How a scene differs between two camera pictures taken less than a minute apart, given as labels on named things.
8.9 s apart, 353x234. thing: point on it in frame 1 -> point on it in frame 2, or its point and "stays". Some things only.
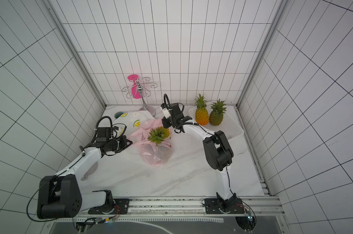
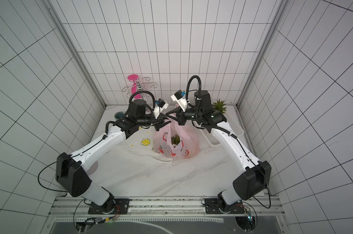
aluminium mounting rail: x=252 y=206 stays
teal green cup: x=118 y=114 stays
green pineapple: x=158 y=135 -> x=175 y=139
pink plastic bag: x=155 y=155 -> x=175 y=141
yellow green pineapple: x=216 y=116 stays
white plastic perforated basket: x=231 y=126 stays
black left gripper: x=124 y=141 -> x=159 y=123
